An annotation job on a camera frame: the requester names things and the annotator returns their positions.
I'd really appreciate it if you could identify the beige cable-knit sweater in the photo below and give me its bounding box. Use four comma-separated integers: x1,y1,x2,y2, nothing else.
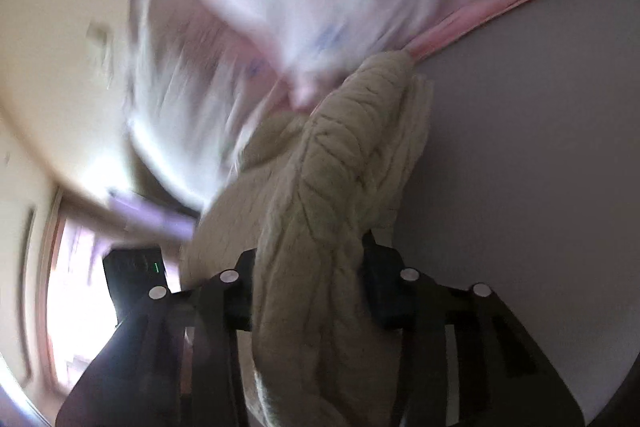
180,52,434,426

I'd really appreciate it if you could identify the black device with green light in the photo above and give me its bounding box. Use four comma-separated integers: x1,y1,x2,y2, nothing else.
102,245,168,324

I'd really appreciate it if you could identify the window with balcony view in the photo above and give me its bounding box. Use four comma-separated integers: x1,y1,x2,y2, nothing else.
19,190,196,398

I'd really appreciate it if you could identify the lavender bed sheet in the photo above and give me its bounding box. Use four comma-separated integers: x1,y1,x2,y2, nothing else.
394,0,639,419

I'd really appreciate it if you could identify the left pink floral pillow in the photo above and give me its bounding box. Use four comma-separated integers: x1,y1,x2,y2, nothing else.
127,0,307,211

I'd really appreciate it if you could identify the white wall switch plate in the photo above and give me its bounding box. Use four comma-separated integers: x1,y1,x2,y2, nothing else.
86,20,114,89

